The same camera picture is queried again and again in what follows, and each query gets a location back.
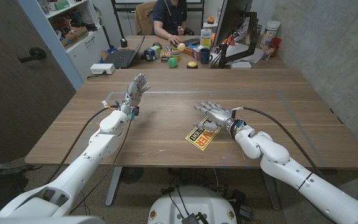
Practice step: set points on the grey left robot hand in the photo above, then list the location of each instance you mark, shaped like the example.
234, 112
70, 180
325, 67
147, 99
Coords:
133, 91

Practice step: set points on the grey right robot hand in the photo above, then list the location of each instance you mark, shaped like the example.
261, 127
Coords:
217, 115

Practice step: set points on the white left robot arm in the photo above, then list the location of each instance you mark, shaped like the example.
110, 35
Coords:
82, 161

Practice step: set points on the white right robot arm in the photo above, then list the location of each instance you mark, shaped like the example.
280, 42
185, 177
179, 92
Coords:
294, 174

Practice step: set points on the computer monitor on arm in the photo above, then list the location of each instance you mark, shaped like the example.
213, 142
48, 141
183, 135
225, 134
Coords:
232, 21

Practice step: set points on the yellow new driver sticker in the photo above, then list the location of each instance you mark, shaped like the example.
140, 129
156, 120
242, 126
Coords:
201, 138

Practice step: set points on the black open laptop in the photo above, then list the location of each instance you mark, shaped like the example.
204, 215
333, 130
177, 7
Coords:
123, 56

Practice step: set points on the white power strip box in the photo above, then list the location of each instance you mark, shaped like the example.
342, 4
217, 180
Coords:
102, 68

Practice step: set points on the dark blue can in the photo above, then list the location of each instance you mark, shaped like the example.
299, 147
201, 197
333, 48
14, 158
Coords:
149, 54

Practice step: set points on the green ball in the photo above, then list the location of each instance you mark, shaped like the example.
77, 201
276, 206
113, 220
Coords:
172, 62

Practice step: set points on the white flat box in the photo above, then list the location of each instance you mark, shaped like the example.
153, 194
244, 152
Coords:
240, 64

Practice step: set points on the yellow push button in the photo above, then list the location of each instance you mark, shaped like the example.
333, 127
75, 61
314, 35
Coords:
192, 64

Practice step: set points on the dark blue mug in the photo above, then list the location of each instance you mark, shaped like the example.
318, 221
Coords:
205, 55

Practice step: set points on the yellow egg toy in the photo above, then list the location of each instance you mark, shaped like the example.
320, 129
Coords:
181, 47

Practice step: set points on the tan jacket on chair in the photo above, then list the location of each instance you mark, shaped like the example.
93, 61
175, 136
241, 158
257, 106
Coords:
142, 18

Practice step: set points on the black keyboard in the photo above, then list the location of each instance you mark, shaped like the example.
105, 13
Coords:
191, 41

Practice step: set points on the white carton with label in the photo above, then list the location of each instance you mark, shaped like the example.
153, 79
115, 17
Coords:
206, 38

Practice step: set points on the clear drinking glass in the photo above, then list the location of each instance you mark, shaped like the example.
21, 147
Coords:
266, 52

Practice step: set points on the cardboard box on shelf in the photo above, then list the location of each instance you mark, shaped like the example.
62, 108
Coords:
74, 36

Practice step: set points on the person in dark shirt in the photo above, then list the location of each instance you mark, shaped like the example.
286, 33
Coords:
170, 17

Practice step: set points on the white shelf cabinet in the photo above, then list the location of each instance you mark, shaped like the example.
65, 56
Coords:
73, 31

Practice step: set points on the red plastic cup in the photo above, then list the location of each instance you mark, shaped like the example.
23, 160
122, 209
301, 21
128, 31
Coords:
275, 43

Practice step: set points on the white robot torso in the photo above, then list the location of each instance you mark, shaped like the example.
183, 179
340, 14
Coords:
192, 207

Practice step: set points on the white cylindrical wipes container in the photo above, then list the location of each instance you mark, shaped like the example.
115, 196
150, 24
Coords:
270, 32

